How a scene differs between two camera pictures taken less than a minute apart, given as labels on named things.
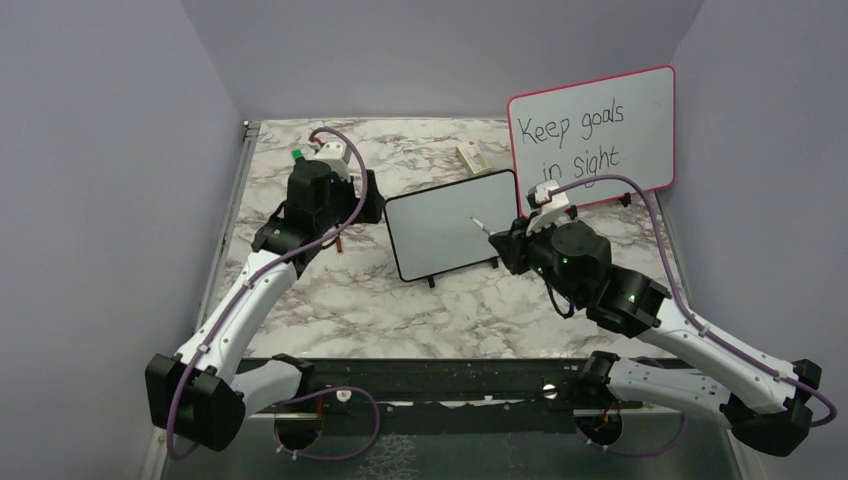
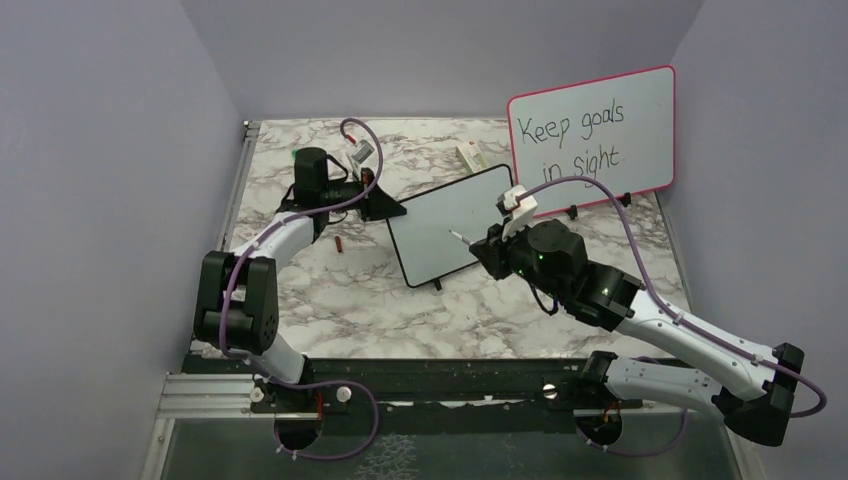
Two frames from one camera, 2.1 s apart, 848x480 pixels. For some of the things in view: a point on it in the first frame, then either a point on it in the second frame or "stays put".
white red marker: (482, 226) -> (461, 237)
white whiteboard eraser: (473, 157) stays put
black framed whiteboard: (431, 231) stays put
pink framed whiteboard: (623, 124) stays put
